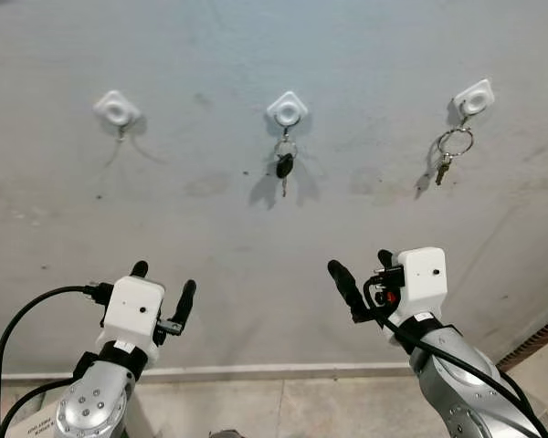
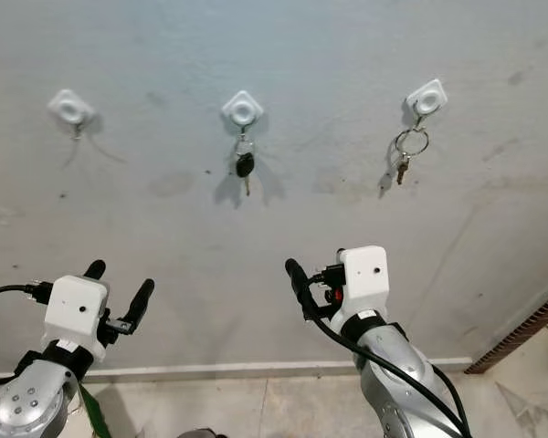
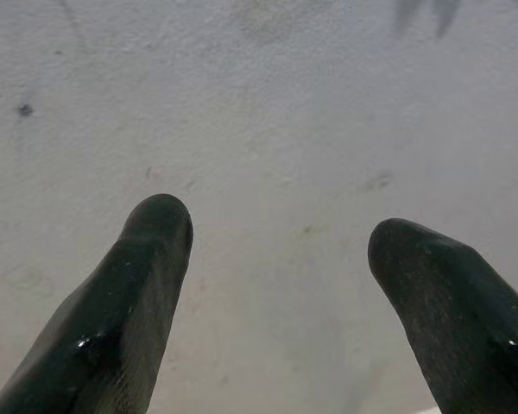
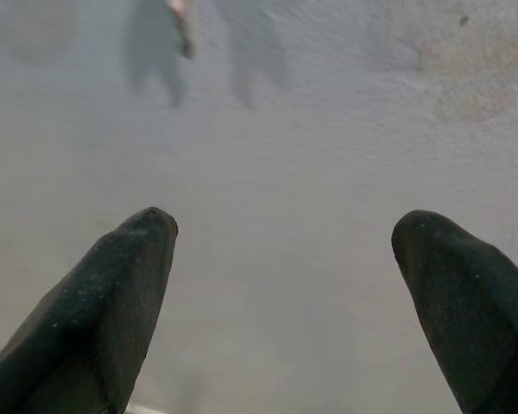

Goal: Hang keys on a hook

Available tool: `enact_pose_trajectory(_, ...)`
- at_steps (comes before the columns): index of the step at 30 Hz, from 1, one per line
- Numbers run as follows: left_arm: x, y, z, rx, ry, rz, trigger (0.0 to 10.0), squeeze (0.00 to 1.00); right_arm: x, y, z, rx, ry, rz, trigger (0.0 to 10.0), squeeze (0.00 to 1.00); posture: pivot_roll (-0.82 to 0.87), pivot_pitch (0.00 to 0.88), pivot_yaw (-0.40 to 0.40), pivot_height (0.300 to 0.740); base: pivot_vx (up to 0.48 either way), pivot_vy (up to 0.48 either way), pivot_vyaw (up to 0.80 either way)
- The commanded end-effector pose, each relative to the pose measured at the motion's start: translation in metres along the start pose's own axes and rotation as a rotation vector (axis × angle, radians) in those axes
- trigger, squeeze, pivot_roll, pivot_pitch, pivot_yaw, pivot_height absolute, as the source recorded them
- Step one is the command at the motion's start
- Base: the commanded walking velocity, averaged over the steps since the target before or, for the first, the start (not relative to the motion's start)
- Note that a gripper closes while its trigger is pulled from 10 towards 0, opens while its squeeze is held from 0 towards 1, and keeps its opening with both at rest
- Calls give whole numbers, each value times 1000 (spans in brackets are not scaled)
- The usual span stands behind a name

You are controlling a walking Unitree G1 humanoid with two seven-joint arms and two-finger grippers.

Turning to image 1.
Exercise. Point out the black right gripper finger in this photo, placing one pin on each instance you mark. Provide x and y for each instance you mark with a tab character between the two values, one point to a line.
344	278
385	257

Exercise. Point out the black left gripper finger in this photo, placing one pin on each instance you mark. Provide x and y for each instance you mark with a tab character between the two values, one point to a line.
185	297
140	269

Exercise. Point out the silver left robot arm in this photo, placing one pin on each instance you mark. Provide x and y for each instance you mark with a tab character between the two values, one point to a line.
91	406

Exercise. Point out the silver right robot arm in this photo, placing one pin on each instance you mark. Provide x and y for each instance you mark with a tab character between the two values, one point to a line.
466	383

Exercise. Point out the white baseboard strip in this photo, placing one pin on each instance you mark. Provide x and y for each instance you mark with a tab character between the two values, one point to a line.
256	371

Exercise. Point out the red brick door pillar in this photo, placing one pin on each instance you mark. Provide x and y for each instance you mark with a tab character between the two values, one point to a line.
539	338

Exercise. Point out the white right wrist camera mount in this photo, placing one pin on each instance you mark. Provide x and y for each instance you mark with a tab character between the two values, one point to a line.
420	278

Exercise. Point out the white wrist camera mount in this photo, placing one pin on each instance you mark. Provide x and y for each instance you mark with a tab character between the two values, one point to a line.
420	278
132	306

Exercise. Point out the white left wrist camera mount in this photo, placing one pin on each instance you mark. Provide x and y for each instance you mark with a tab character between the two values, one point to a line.
132	306

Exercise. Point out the white adhesive wall hook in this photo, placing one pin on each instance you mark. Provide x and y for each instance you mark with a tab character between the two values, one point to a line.
117	109
287	109
474	99

